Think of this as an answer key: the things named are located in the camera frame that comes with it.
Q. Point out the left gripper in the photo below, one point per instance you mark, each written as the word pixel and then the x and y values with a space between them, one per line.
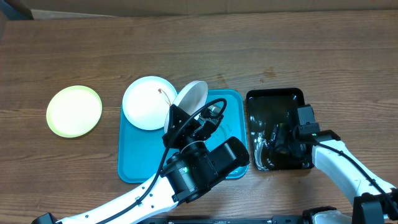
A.
pixel 175 123

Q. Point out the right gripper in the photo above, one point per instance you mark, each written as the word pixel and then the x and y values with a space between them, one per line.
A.
pixel 282 143

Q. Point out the white plate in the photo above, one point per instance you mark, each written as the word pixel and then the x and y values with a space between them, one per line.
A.
pixel 192 97
pixel 146 102

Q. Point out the green rimmed plate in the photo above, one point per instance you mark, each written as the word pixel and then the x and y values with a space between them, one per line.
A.
pixel 74 111

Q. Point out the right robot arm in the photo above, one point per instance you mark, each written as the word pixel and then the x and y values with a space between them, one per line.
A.
pixel 374 200

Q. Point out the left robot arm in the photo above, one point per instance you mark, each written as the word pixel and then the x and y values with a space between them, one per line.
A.
pixel 186 176

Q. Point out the teal plastic tray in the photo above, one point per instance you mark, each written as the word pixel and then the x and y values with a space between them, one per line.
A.
pixel 140 151

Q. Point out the black water tray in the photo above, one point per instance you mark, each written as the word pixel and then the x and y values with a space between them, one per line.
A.
pixel 265 109

